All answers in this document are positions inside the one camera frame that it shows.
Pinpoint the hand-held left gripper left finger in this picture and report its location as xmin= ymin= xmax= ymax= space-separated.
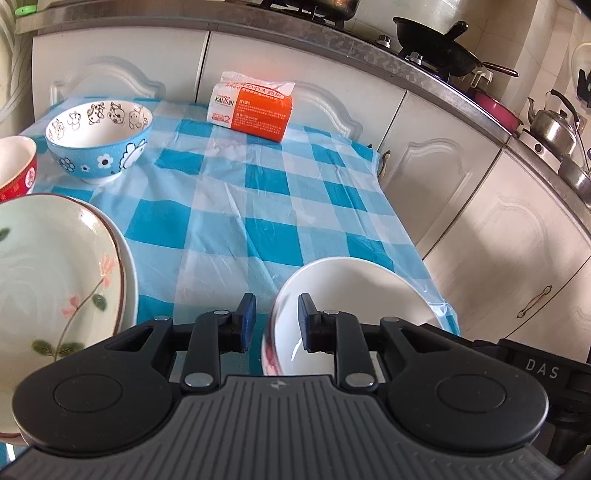
xmin=100 ymin=292 xmax=257 ymax=393

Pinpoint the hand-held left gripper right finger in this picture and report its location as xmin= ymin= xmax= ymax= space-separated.
xmin=298 ymin=292 xmax=459 ymax=393

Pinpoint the white bowl with pink flowers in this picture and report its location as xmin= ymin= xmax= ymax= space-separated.
xmin=261 ymin=257 xmax=444 ymax=377

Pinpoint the white plate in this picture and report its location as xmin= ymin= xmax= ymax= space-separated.
xmin=69 ymin=196 xmax=139 ymax=333

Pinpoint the blue checked tablecloth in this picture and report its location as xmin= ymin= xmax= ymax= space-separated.
xmin=18 ymin=97 xmax=460 ymax=376

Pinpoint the steel basin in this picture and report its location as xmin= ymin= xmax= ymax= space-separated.
xmin=558 ymin=154 xmax=591 ymax=206

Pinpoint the green floral plate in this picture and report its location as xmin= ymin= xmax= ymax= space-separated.
xmin=0 ymin=194 xmax=127 ymax=437

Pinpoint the orange tissue pack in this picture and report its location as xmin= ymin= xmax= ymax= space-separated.
xmin=206 ymin=71 xmax=296 ymax=141

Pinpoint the blue cartoon bowl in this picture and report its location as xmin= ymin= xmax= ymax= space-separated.
xmin=45 ymin=100 xmax=154 ymax=185

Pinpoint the steel kettle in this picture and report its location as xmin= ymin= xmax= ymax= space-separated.
xmin=526 ymin=89 xmax=584 ymax=158

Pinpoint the pink pot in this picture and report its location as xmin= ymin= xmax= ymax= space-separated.
xmin=473 ymin=90 xmax=525 ymax=136

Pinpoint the red bowl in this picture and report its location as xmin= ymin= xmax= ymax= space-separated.
xmin=0 ymin=136 xmax=38 ymax=204

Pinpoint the grey kitchen counter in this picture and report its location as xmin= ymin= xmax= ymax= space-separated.
xmin=14 ymin=0 xmax=591 ymax=210

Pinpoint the gas stove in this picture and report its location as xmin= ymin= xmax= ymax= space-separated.
xmin=249 ymin=0 xmax=467 ymax=81

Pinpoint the black wok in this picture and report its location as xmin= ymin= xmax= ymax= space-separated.
xmin=392 ymin=16 xmax=520 ymax=80

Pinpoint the steel pot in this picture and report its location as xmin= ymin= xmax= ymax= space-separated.
xmin=318 ymin=0 xmax=362 ymax=21

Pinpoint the pale green appliance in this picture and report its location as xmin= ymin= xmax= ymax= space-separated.
xmin=0 ymin=0 xmax=34 ymax=137

